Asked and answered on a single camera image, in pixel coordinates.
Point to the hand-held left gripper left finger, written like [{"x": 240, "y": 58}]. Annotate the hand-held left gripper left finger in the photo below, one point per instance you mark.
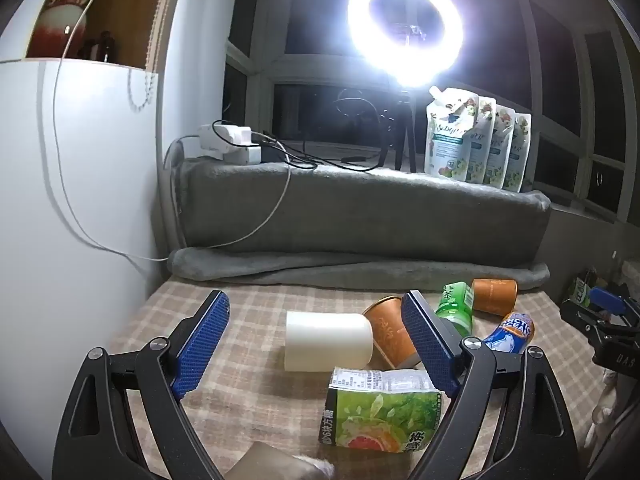
[{"x": 200, "y": 340}]

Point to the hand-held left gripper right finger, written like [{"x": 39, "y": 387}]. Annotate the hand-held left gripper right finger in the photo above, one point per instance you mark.
[{"x": 430, "y": 342}]

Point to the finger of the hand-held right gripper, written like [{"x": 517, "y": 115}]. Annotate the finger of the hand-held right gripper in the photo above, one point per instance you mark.
[
  {"x": 607, "y": 300},
  {"x": 580, "y": 316}
]

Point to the white cup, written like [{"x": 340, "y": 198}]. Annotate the white cup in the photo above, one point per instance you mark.
[{"x": 327, "y": 342}]

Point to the orange paper cup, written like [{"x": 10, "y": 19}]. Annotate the orange paper cup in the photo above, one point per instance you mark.
[
  {"x": 392, "y": 332},
  {"x": 495, "y": 296}
]

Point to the green box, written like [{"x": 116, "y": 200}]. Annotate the green box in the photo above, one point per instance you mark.
[{"x": 580, "y": 290}]

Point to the green drink carton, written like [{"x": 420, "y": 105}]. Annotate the green drink carton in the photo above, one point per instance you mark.
[{"x": 456, "y": 306}]

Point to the plaid bed sheet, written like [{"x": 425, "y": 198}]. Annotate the plaid bed sheet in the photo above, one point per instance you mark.
[{"x": 250, "y": 320}]

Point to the blue and orange can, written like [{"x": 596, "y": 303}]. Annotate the blue and orange can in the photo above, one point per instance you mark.
[{"x": 510, "y": 335}]

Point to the green grapefruit juice carton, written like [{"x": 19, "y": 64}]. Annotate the green grapefruit juice carton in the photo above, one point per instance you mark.
[{"x": 382, "y": 412}]

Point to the brown soft item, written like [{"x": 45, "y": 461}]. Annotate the brown soft item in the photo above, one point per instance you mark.
[{"x": 270, "y": 460}]

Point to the grey blanket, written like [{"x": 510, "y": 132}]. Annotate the grey blanket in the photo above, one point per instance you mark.
[{"x": 350, "y": 215}]

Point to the white refill pouch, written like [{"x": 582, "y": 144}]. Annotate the white refill pouch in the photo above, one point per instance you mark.
[
  {"x": 484, "y": 145},
  {"x": 450, "y": 135},
  {"x": 519, "y": 155},
  {"x": 501, "y": 150}
]

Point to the white charger adapter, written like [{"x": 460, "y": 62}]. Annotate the white charger adapter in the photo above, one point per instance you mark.
[{"x": 242, "y": 156}]

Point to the white cabinet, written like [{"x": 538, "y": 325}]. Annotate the white cabinet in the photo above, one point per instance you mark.
[{"x": 75, "y": 185}]

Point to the white power strip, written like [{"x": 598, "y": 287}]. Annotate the white power strip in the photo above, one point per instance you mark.
[{"x": 222, "y": 136}]

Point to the black tripod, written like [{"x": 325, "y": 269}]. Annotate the black tripod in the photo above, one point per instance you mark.
[{"x": 402, "y": 125}]

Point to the window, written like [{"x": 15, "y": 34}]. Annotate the window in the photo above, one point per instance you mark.
[{"x": 320, "y": 105}]

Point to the dark bottles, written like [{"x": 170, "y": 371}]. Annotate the dark bottles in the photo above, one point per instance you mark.
[{"x": 100, "y": 47}]

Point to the red and white vase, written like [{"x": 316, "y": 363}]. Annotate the red and white vase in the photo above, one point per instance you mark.
[{"x": 57, "y": 25}]

